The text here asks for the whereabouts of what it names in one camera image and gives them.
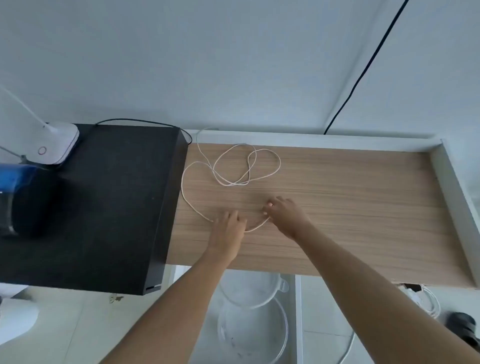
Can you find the person's right hand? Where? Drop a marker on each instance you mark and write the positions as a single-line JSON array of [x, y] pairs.
[[288, 219]]

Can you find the person's left hand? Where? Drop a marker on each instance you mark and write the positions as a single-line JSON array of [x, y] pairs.
[[225, 238]]

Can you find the person's left thumb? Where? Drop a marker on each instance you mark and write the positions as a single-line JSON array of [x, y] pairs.
[[244, 226]]

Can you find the person's right thumb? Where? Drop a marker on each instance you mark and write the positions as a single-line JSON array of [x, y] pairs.
[[267, 214]]

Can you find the person's left forearm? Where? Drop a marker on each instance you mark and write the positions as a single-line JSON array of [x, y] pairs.
[[172, 318]]

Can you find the person's right forearm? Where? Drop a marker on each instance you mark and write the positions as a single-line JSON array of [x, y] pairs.
[[375, 296]]

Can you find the white upright panel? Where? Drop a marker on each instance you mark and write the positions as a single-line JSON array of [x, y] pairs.
[[298, 318]]

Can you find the clear round plastic basin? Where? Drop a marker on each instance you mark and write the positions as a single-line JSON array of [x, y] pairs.
[[251, 333]]

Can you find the large black box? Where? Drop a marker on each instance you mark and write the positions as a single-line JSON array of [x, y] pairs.
[[101, 206]]

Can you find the white desk lamp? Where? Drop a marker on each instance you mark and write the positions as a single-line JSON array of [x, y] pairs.
[[60, 144]]

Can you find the blue and black bottle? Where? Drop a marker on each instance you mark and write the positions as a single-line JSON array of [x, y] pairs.
[[26, 202]]

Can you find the black shoe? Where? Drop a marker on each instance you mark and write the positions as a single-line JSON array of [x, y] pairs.
[[465, 330]]

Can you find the white rounded object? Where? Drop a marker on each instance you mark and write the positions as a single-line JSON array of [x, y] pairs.
[[17, 318]]

